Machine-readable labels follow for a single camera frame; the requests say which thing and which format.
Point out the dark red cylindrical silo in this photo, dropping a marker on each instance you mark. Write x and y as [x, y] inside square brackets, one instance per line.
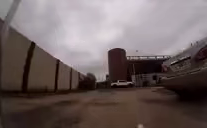
[117, 65]

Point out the dark bush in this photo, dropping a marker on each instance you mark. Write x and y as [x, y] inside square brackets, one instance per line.
[88, 81]

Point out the white pickup truck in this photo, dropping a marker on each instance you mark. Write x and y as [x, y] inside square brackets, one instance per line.
[121, 83]

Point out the dark industrial building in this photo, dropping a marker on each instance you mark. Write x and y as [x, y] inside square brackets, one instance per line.
[144, 68]

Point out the brown dirt road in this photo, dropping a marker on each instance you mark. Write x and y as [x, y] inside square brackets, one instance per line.
[104, 106]

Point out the robot's own part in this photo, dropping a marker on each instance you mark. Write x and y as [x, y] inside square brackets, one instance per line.
[140, 126]

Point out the grey car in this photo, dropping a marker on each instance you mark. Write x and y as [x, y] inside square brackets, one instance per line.
[191, 71]

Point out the pale concrete panel wall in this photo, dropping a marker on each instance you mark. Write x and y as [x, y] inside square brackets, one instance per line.
[44, 71]

